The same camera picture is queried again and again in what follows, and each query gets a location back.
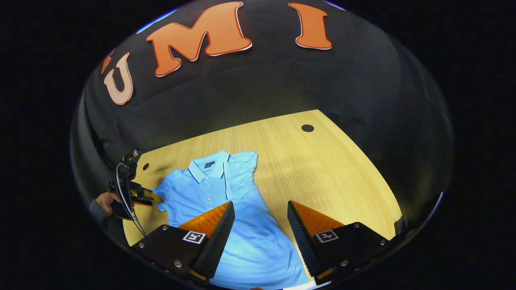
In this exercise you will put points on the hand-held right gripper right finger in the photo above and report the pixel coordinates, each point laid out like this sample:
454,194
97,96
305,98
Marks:
304,241

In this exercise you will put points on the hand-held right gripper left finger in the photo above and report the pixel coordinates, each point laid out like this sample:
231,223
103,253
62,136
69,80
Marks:
219,241

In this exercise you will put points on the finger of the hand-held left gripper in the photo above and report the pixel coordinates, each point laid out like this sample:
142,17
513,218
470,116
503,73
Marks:
147,197

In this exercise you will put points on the light blue T-shirt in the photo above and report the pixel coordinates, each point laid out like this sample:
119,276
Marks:
250,241

